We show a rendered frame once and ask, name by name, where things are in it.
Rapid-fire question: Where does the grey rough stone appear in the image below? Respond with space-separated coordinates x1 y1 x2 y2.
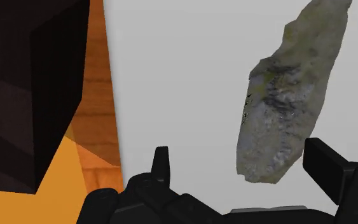
236 0 353 185

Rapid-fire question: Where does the dark robot stand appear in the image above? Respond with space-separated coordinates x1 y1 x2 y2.
0 0 91 195

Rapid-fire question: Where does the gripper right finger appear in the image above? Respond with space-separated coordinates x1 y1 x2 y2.
302 137 358 224

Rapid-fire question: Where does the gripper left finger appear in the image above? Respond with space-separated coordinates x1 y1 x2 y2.
76 146 223 224

